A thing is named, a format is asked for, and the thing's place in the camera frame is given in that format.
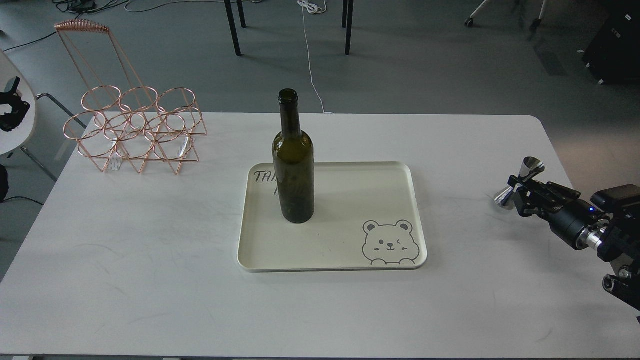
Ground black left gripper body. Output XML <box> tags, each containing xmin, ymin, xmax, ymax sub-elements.
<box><xmin>0</xmin><ymin>76</ymin><xmax>31</xmax><ymax>132</ymax></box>

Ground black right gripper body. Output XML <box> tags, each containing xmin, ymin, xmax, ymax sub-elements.
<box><xmin>542</xmin><ymin>199</ymin><xmax>610</xmax><ymax>251</ymax></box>

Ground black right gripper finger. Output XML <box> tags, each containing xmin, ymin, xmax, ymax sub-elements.
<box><xmin>532</xmin><ymin>180</ymin><xmax>581</xmax><ymax>201</ymax></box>
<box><xmin>507</xmin><ymin>175</ymin><xmax>551</xmax><ymax>218</ymax></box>

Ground silver steel jigger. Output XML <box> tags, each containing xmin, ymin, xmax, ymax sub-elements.
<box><xmin>493</xmin><ymin>156</ymin><xmax>546</xmax><ymax>210</ymax></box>

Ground dark green wine bottle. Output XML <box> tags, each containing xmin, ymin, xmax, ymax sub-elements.
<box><xmin>271</xmin><ymin>88</ymin><xmax>314</xmax><ymax>224</ymax></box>

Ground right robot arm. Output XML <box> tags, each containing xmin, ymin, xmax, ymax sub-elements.
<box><xmin>494</xmin><ymin>175</ymin><xmax>640</xmax><ymax>309</ymax></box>

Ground white chair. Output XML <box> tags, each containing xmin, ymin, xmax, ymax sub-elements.
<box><xmin>0</xmin><ymin>51</ymin><xmax>73</xmax><ymax>182</ymax></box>

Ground black equipment case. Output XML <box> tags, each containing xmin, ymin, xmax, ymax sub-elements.
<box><xmin>582</xmin><ymin>0</ymin><xmax>640</xmax><ymax>84</ymax></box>

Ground cream bear serving tray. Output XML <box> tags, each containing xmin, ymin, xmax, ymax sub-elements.
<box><xmin>237</xmin><ymin>161</ymin><xmax>428</xmax><ymax>272</ymax></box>

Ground black table legs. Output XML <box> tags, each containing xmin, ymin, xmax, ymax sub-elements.
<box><xmin>224</xmin><ymin>0</ymin><xmax>355</xmax><ymax>57</ymax></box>

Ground copper wire bottle rack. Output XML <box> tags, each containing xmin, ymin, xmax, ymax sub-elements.
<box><xmin>54</xmin><ymin>19</ymin><xmax>209</xmax><ymax>174</ymax></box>

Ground black floor cables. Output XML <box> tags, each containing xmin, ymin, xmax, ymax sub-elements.
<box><xmin>2</xmin><ymin>0</ymin><xmax>226</xmax><ymax>52</ymax></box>

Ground white floor cable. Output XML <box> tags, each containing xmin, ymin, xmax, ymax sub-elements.
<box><xmin>297</xmin><ymin>0</ymin><xmax>335</xmax><ymax>115</ymax></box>

